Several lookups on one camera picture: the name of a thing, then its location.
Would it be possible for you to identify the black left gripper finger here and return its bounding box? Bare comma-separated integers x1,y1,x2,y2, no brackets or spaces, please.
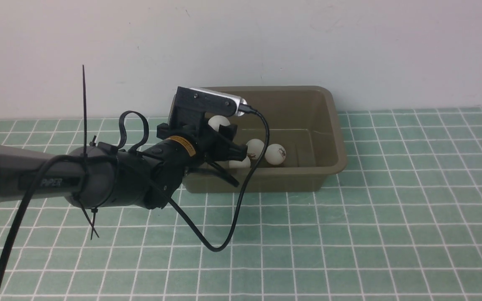
191,161,239,187
217,124,238,145

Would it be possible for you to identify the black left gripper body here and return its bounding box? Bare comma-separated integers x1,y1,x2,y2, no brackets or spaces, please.
139,117,247,209

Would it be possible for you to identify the white ping-pong ball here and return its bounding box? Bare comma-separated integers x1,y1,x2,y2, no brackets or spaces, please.
246,138,265,160
208,115,230,132
229,156,251,169
264,143,287,166

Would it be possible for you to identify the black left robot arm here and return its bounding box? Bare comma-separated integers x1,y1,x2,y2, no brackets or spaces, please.
0,111,247,210

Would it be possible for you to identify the olive plastic storage bin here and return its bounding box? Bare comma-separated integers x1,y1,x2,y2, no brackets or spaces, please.
170,86,349,194

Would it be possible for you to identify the black zip tie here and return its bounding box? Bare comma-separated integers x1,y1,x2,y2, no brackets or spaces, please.
81,64,99,240

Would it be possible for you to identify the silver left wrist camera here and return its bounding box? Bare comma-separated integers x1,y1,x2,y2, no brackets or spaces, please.
171,87,249,117

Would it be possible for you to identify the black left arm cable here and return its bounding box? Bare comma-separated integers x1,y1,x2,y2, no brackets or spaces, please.
0,107,271,301

